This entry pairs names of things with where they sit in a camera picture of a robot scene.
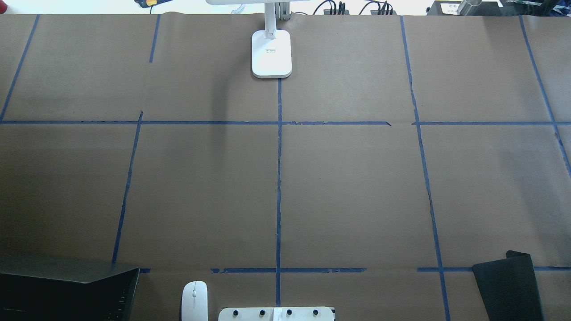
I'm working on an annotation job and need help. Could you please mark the white computer mouse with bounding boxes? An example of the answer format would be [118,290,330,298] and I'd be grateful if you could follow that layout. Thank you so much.
[180,281,208,321]

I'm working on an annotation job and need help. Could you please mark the black mouse pad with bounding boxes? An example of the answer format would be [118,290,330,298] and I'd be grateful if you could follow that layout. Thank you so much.
[472,250,545,321]

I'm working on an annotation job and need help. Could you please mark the grey laptop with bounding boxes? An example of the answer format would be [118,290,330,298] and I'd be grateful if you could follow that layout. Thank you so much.
[0,255,141,321]

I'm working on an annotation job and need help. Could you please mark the silver metal cup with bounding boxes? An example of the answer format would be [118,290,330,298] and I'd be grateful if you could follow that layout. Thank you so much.
[456,0,483,16]

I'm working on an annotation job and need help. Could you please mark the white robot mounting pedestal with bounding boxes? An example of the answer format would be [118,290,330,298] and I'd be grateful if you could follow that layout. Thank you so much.
[218,306,336,321]

